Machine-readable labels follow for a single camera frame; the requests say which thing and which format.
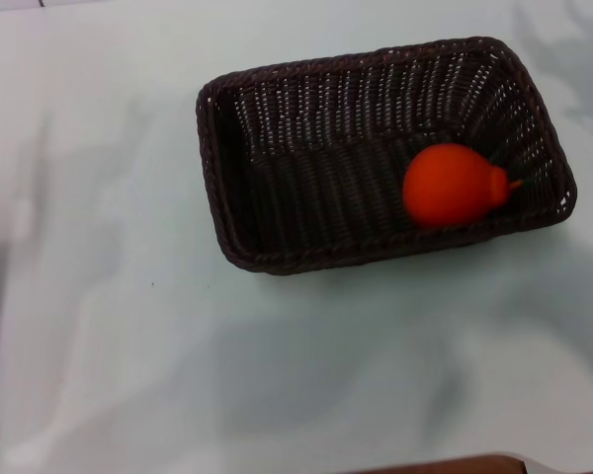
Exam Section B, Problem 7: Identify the black woven rectangular basket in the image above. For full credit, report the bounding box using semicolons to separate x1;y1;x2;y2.
195;35;578;277

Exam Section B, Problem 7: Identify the brown curved panel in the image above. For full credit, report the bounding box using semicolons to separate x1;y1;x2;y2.
354;452;528;474

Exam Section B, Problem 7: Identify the orange toy pear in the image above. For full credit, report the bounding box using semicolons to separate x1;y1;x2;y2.
401;142;526;230

